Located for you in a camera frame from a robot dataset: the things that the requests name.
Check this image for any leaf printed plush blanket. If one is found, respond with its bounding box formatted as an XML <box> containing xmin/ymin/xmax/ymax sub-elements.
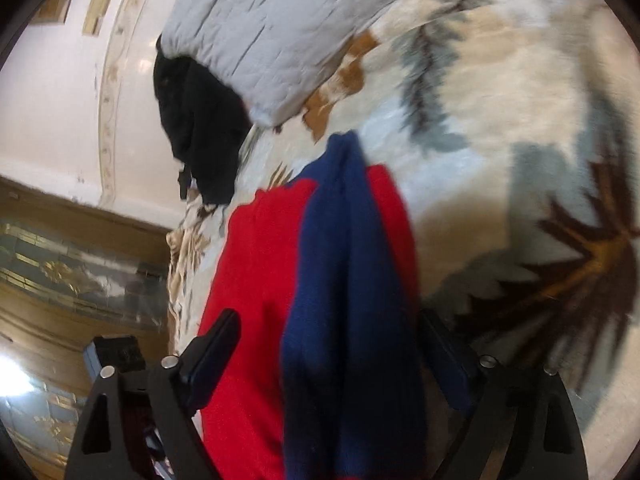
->
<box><xmin>165</xmin><ymin>0</ymin><xmax>638</xmax><ymax>480</ymax></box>

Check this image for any red and blue knit sweater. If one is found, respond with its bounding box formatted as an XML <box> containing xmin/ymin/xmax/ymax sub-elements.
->
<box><xmin>197</xmin><ymin>130</ymin><xmax>431</xmax><ymax>480</ymax></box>

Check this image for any wooden cabinet with gilded panels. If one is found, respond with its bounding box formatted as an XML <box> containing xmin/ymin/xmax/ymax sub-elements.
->
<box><xmin>0</xmin><ymin>175</ymin><xmax>173</xmax><ymax>480</ymax></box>

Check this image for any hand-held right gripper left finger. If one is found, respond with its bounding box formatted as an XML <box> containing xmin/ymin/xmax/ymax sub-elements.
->
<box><xmin>65</xmin><ymin>309</ymin><xmax>242</xmax><ymax>480</ymax></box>

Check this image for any grey quilted pillow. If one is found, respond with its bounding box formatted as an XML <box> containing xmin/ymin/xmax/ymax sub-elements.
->
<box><xmin>162</xmin><ymin>0</ymin><xmax>453</xmax><ymax>128</ymax></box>

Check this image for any black cloth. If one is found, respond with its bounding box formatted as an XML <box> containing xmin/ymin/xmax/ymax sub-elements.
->
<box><xmin>152</xmin><ymin>35</ymin><xmax>253</xmax><ymax>206</ymax></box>

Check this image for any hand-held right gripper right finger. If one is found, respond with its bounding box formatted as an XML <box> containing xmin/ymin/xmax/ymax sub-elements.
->
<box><xmin>420</xmin><ymin>308</ymin><xmax>589</xmax><ymax>480</ymax></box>

